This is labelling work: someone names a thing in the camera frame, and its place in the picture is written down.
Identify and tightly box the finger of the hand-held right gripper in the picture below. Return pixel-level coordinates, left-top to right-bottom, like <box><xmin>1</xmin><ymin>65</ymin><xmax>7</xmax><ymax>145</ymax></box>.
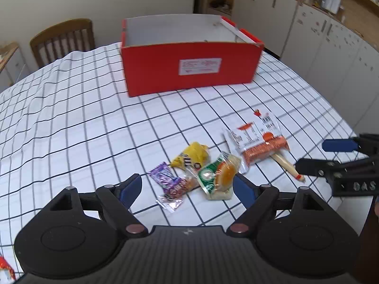
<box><xmin>322</xmin><ymin>134</ymin><xmax>379</xmax><ymax>156</ymax></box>
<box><xmin>294</xmin><ymin>156</ymin><xmax>379</xmax><ymax>178</ymax></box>

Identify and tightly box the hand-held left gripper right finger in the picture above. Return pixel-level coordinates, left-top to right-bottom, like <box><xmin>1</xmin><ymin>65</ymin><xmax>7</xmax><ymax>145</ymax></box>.
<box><xmin>226</xmin><ymin>173</ymin><xmax>330</xmax><ymax>237</ymax></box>

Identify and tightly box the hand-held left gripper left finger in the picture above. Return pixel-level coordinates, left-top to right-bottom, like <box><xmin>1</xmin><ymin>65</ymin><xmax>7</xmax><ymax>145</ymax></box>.
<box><xmin>44</xmin><ymin>173</ymin><xmax>149</xmax><ymax>237</ymax></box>

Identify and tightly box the green pastry packet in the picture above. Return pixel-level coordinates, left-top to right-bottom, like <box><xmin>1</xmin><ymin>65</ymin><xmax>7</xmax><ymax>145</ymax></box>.
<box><xmin>197</xmin><ymin>151</ymin><xmax>243</xmax><ymax>201</ymax></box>

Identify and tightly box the sausage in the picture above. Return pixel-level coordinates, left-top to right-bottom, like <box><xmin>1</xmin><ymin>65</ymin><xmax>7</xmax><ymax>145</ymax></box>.
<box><xmin>223</xmin><ymin>109</ymin><xmax>306</xmax><ymax>182</ymax></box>

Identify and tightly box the yellow snack packet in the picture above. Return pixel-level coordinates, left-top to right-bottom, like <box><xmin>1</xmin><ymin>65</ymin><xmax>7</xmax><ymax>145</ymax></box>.
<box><xmin>170</xmin><ymin>142</ymin><xmax>209</xmax><ymax>170</ymax></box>

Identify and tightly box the red cardboard box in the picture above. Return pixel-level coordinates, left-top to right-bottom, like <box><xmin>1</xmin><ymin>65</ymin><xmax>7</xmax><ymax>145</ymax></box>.
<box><xmin>121</xmin><ymin>14</ymin><xmax>265</xmax><ymax>98</ymax></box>

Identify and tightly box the white black checkered tablecloth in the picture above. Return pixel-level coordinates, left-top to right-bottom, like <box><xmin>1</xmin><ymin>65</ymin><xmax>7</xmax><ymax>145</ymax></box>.
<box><xmin>0</xmin><ymin>41</ymin><xmax>374</xmax><ymax>281</ymax></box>

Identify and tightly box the white cabinet with stickers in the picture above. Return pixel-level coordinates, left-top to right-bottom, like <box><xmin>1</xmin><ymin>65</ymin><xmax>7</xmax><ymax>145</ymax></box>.
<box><xmin>280</xmin><ymin>4</ymin><xmax>379</xmax><ymax>131</ymax></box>

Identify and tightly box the white rectangular container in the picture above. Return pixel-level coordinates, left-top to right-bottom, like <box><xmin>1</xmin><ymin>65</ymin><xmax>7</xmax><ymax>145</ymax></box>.
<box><xmin>323</xmin><ymin>0</ymin><xmax>341</xmax><ymax>14</ymax></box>

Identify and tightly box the red printed wrapper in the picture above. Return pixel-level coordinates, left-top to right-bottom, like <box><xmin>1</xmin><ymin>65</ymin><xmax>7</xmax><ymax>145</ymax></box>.
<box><xmin>0</xmin><ymin>256</ymin><xmax>17</xmax><ymax>281</ymax></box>

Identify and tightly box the wooden side cabinet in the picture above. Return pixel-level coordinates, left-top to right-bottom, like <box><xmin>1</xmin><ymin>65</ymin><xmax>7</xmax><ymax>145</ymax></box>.
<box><xmin>0</xmin><ymin>42</ymin><xmax>30</xmax><ymax>86</ymax></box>

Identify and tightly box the brown wooden chair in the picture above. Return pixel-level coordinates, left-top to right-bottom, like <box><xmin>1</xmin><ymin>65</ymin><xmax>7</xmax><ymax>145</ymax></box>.
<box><xmin>30</xmin><ymin>18</ymin><xmax>96</xmax><ymax>68</ymax></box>

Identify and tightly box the low white shoe bench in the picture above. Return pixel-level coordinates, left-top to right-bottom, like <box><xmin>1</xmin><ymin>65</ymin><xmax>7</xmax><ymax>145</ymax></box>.
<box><xmin>204</xmin><ymin>5</ymin><xmax>234</xmax><ymax>18</ymax></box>

